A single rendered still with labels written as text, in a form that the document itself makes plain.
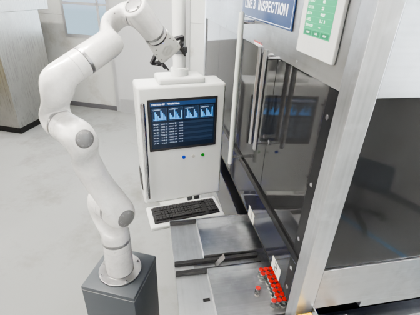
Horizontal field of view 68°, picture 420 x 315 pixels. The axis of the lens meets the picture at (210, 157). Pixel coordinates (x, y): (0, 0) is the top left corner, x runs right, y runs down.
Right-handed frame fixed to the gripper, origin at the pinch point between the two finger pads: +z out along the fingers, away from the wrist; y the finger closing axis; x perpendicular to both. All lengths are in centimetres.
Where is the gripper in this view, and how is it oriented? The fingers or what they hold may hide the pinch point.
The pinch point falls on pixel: (174, 59)
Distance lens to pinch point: 136.4
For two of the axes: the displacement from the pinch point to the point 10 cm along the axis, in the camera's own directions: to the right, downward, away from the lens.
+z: 3.2, 2.8, 9.0
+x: -5.4, -7.3, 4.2
